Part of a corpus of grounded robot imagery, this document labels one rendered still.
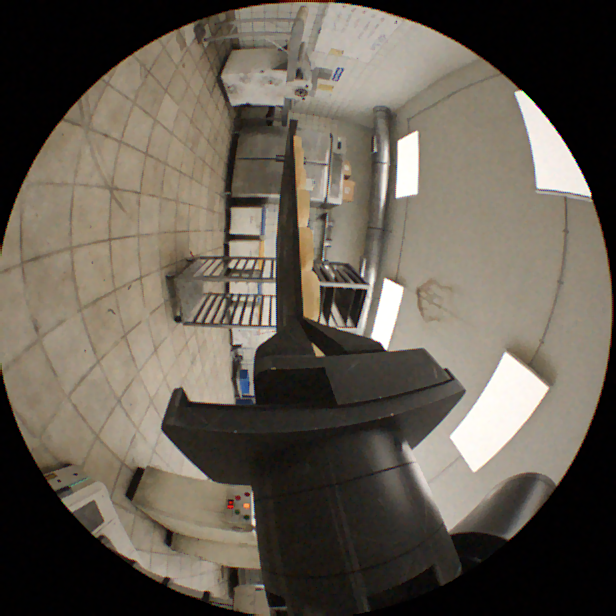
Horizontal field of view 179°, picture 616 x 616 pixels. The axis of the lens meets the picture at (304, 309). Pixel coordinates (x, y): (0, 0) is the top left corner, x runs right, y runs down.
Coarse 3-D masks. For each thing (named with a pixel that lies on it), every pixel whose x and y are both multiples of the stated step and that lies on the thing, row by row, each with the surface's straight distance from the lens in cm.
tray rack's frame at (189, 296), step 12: (192, 264) 209; (336, 264) 225; (348, 264) 227; (180, 276) 184; (204, 276) 237; (216, 276) 233; (252, 276) 224; (360, 276) 194; (180, 288) 185; (192, 288) 211; (180, 300) 186; (192, 300) 212; (180, 312) 191; (192, 312) 212; (360, 312) 188; (360, 324) 194
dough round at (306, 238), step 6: (300, 228) 20; (306, 228) 20; (300, 234) 19; (306, 234) 19; (312, 234) 19; (300, 240) 18; (306, 240) 18; (312, 240) 19; (300, 246) 18; (306, 246) 18; (312, 246) 19; (300, 252) 18; (306, 252) 18; (312, 252) 19; (300, 258) 18; (306, 258) 18; (312, 258) 19; (306, 264) 19; (306, 270) 19
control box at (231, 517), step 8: (232, 488) 137; (232, 496) 134; (240, 496) 133; (248, 496) 133; (232, 504) 132; (240, 504) 132; (232, 512) 130; (240, 512) 130; (248, 512) 129; (232, 520) 129; (240, 520) 128; (248, 520) 128
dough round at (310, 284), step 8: (304, 272) 17; (312, 272) 17; (304, 280) 16; (312, 280) 16; (304, 288) 16; (312, 288) 16; (304, 296) 15; (312, 296) 15; (304, 304) 15; (312, 304) 16; (304, 312) 16; (312, 312) 16
